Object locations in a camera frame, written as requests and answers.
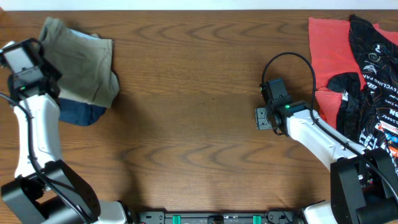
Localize khaki green shorts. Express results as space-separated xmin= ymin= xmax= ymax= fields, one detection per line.
xmin=39 ymin=17 xmax=119 ymax=108

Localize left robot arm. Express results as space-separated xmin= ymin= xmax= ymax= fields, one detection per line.
xmin=1 ymin=66 xmax=130 ymax=223

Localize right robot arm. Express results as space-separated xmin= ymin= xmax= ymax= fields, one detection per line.
xmin=255 ymin=101 xmax=397 ymax=223

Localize folded navy blue garment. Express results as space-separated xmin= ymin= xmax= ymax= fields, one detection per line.
xmin=59 ymin=98 xmax=107 ymax=126

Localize red orange t-shirt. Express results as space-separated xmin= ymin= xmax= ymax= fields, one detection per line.
xmin=308 ymin=17 xmax=397 ymax=128

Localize black printed cycling jersey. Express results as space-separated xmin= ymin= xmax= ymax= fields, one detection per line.
xmin=327 ymin=14 xmax=397 ymax=166

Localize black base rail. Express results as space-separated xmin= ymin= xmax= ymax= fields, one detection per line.
xmin=138 ymin=209 xmax=307 ymax=224

